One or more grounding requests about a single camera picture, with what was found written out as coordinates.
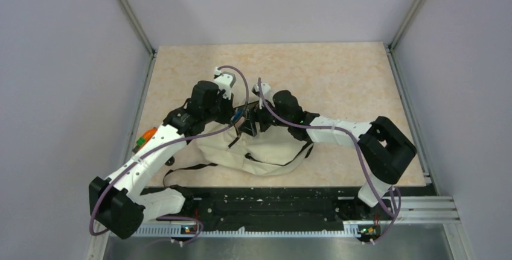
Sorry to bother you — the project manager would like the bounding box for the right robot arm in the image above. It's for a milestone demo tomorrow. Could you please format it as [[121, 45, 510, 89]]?
[[241, 89, 417, 219]]

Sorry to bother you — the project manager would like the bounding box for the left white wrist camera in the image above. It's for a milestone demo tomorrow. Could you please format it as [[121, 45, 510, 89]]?
[[213, 67, 236, 100]]

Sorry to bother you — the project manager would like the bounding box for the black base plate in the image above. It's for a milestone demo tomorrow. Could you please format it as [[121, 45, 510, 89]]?
[[156, 186, 395, 233]]

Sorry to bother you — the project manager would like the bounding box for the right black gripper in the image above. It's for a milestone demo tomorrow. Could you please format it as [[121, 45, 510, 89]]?
[[238, 95, 291, 137]]

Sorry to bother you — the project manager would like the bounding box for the orange tape dispenser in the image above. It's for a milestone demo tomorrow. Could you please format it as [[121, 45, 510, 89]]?
[[135, 127, 158, 148]]

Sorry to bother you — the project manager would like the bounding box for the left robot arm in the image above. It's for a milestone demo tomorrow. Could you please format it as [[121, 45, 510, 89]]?
[[89, 77, 235, 239]]

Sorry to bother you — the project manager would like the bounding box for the beige canvas backpack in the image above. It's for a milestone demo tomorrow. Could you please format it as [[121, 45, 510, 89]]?
[[186, 127, 313, 177]]

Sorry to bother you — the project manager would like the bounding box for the blue lidded jar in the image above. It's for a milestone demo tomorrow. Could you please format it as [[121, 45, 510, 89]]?
[[231, 109, 244, 123]]

